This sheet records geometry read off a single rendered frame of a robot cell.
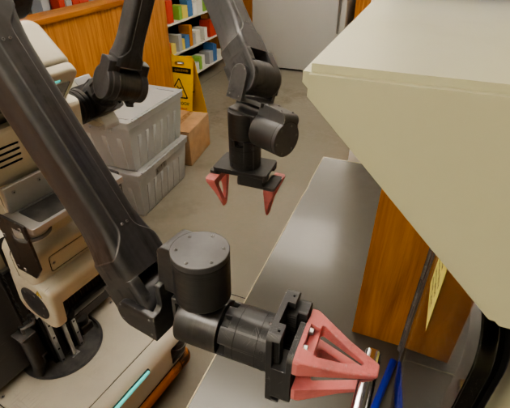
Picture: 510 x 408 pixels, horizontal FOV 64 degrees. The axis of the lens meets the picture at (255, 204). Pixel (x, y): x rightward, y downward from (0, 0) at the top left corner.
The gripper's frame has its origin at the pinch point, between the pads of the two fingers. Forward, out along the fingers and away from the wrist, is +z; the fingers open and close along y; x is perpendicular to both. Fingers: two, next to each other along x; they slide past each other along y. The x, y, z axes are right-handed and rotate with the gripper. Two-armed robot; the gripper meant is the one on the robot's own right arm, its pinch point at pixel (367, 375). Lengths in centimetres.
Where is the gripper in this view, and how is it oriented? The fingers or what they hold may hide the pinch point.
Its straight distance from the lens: 43.0
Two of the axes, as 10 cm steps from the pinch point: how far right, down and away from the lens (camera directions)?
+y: 0.0, -8.2, -5.7
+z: 9.3, 2.1, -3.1
